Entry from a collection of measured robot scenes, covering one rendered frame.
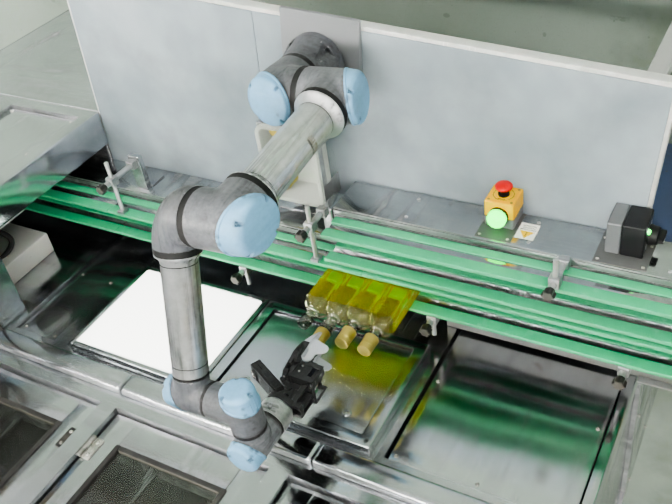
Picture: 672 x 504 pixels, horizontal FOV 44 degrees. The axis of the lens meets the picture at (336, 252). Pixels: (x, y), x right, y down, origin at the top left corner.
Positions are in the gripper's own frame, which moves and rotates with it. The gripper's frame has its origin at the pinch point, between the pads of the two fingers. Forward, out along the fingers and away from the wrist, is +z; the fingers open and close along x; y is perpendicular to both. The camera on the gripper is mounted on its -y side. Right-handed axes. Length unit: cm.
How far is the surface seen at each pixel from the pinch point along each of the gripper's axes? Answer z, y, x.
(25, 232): 15, -115, -10
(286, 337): 9.1, -16.0, -12.9
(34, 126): 31, -112, 20
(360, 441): -13.4, 16.9, -11.8
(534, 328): 25, 43, -3
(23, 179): 10, -96, 18
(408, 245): 24.7, 12.9, 13.5
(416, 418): 0.1, 24.1, -15.8
